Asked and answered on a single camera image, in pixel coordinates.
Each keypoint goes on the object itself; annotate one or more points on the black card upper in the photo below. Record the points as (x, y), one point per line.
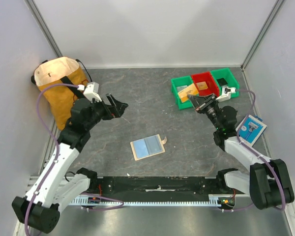
(222, 82)

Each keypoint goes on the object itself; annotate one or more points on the green plastic bin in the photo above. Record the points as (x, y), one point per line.
(181, 81)
(228, 75)

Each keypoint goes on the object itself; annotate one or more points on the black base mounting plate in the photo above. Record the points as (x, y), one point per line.
(159, 188)

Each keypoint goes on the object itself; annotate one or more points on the aluminium frame profile rail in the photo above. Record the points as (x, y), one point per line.
(227, 202)

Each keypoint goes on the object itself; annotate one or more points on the slotted cable duct rail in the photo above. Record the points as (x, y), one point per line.
(87, 201)

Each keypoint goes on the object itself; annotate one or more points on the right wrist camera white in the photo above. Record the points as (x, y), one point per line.
(226, 93)

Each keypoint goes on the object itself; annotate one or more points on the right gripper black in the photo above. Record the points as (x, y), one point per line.
(204, 103)

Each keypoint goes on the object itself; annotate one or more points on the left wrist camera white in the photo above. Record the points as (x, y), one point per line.
(90, 91)

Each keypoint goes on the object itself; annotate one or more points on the orange card in bin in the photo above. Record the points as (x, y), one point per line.
(201, 85)

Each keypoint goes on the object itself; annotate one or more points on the yellow paper tote bag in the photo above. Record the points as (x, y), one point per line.
(58, 72)

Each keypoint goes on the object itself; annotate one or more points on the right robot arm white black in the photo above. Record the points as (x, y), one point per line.
(253, 162)

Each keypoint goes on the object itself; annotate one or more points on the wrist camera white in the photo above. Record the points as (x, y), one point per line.
(90, 91)
(226, 93)

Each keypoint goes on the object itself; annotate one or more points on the left green plastic bin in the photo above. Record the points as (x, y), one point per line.
(181, 81)

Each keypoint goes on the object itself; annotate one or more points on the red plastic bin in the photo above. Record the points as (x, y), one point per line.
(211, 83)

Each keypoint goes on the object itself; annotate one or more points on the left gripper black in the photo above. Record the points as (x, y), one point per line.
(116, 107)

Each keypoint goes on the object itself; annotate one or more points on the silver card in bin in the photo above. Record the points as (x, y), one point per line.
(180, 88)

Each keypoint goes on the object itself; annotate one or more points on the right green plastic bin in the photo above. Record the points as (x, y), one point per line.
(228, 75)

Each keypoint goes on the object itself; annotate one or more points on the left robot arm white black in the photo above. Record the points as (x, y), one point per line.
(59, 162)

